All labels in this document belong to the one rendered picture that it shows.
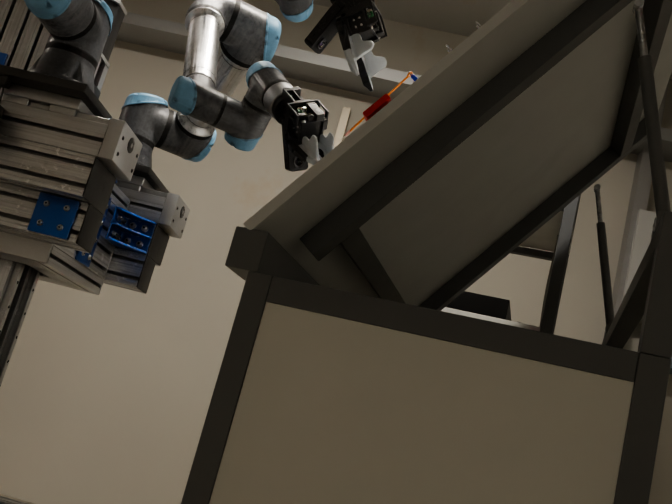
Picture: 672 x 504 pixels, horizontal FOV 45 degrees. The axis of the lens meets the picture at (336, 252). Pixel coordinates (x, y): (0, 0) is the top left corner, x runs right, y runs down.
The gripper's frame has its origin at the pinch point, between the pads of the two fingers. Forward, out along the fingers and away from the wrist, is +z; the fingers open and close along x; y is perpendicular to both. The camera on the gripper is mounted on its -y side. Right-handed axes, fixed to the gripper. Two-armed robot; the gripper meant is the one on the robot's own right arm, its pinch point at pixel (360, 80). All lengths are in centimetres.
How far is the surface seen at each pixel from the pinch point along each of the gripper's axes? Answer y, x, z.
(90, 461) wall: -209, 179, 37
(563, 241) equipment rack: 24, 96, 24
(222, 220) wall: -129, 204, -61
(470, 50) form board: 23.7, -27.7, 16.3
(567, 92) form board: 36.6, 19.3, 10.3
